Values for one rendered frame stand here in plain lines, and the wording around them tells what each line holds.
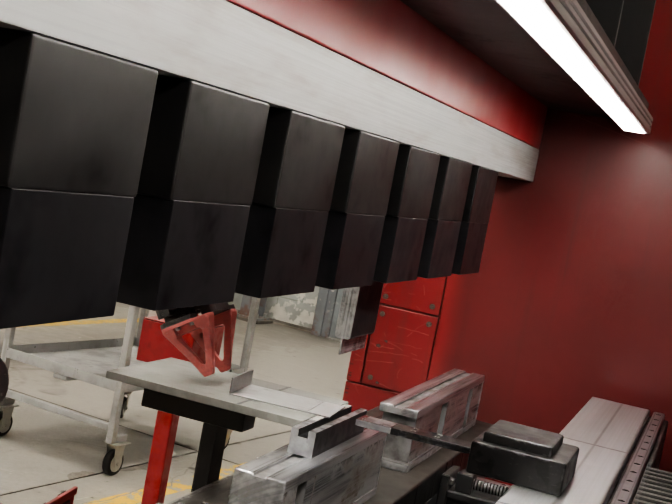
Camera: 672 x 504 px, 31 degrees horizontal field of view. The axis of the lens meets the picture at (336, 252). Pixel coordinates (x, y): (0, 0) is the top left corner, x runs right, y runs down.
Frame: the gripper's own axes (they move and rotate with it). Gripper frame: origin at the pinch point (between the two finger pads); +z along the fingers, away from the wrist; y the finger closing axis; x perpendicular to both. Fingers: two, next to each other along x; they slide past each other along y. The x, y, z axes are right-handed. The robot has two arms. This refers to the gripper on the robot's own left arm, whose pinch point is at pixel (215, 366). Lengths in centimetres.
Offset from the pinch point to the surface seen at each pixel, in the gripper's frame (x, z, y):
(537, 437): -36.2, 20.9, -2.4
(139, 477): 164, 16, 274
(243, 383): -2.8, 3.2, 0.2
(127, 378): 8.0, -2.1, -8.4
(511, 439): -34.0, 19.9, -5.9
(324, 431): -14.5, 11.9, -9.9
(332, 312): 215, -44, 741
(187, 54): -35, -17, -67
